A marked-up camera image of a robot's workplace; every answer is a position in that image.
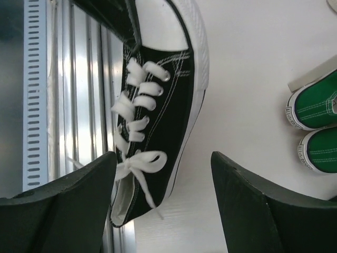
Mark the black canvas sneaker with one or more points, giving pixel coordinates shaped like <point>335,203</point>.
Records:
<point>163,89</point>

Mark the perforated cable duct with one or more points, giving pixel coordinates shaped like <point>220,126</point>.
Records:
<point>35,142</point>

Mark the green canvas sneaker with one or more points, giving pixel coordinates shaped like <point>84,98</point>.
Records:
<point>314,105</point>
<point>317,150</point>

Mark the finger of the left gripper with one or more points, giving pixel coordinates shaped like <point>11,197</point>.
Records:
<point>119,16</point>

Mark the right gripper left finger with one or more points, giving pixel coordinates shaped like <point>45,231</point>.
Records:
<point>65,215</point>

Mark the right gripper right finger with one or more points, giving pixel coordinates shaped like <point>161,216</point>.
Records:
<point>258,215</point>

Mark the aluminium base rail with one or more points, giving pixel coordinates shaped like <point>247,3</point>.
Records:
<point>84,77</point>

